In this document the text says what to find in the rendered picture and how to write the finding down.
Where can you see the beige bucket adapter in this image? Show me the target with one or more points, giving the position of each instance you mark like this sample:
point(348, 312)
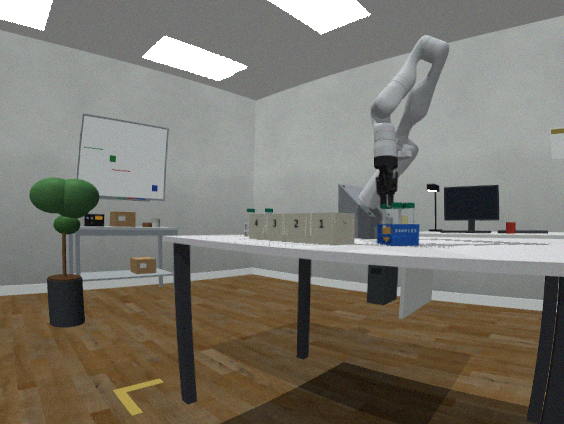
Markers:
point(332, 228)
point(298, 227)
point(257, 226)
point(276, 227)

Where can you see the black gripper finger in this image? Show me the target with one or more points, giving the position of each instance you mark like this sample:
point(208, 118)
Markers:
point(381, 190)
point(393, 178)

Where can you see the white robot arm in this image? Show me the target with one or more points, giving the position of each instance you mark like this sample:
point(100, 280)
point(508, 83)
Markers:
point(429, 49)

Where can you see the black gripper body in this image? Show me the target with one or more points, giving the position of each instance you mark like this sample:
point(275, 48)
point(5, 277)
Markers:
point(385, 164)

